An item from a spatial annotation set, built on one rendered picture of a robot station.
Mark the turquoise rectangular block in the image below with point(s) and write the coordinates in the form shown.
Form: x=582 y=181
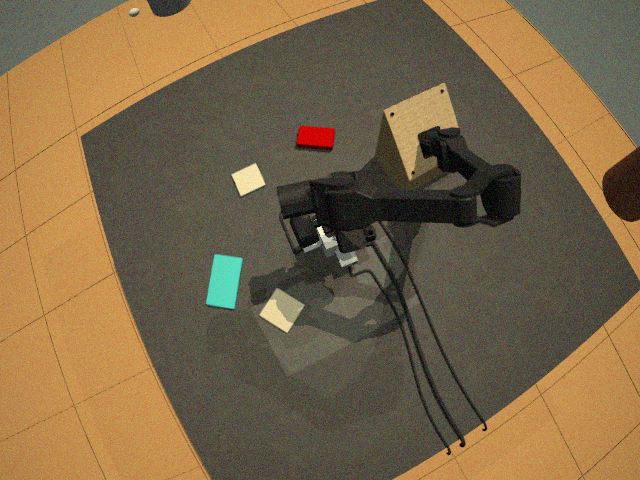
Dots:
x=224 y=281

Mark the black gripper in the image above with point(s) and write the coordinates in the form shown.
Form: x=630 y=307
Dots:
x=305 y=230

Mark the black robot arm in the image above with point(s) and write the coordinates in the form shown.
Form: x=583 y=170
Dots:
x=347 y=204

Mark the red rectangular block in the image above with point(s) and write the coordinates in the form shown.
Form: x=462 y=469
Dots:
x=315 y=138

